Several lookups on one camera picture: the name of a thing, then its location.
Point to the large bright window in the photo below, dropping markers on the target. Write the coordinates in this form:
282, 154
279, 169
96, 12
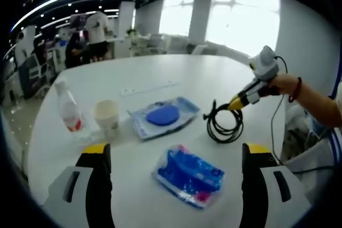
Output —
240, 17

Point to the white garment with blue stripes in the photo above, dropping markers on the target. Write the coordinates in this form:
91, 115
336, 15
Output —
320, 158

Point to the white astronaut figure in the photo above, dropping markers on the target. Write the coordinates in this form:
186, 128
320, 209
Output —
24, 43

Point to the white paper cup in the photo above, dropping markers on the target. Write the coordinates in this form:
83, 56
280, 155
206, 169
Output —
107, 121

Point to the white table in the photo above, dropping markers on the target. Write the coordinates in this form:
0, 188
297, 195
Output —
187, 73

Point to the white office chair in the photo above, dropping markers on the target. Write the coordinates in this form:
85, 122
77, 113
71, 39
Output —
37, 70

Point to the row of grey chairs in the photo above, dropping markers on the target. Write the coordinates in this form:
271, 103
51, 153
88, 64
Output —
152, 43

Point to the blue tissue packet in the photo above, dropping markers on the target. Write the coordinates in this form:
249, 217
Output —
187, 174

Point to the green potted plant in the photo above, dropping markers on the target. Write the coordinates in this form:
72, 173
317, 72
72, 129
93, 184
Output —
132, 31

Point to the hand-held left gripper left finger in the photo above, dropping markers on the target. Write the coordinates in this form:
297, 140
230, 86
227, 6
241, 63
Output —
99, 185

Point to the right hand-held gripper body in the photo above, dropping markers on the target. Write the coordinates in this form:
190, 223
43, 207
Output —
264, 63

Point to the person's right hand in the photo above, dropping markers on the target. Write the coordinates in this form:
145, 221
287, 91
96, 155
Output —
281, 85

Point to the clear plastic bottle red label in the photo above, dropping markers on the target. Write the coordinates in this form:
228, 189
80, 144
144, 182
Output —
69, 110

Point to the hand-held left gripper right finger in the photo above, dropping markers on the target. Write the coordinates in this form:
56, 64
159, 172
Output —
253, 185

